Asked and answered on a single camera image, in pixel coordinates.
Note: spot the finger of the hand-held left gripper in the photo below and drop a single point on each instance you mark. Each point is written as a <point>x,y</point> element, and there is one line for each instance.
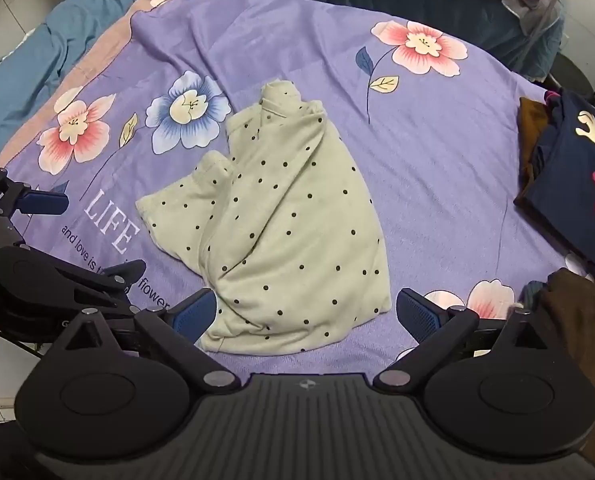
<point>44,202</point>
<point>104,280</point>

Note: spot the pale green polka dot garment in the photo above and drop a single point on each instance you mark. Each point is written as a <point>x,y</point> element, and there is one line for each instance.
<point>287,220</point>

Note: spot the dark brown garment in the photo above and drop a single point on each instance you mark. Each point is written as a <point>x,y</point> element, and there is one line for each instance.
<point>582,335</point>

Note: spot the grey-blue cloth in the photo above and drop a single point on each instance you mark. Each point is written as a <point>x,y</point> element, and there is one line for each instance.
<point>532,292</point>

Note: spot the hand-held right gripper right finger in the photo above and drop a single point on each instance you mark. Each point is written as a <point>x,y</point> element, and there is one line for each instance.
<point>418,316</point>

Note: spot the black round stool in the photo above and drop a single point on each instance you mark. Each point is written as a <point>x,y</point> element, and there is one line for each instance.
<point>575,72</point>

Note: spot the navy printed shirt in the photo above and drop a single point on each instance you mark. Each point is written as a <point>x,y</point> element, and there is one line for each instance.
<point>567,185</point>

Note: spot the purple floral blanket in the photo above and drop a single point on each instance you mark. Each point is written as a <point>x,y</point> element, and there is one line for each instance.
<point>427,160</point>

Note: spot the folded brown garment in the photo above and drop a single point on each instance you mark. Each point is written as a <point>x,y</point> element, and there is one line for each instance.
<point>530,125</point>

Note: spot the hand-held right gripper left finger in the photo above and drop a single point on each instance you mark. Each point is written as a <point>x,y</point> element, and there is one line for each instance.
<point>197,316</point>

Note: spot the blue bedsheet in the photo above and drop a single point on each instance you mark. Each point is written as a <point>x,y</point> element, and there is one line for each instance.
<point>22,75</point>

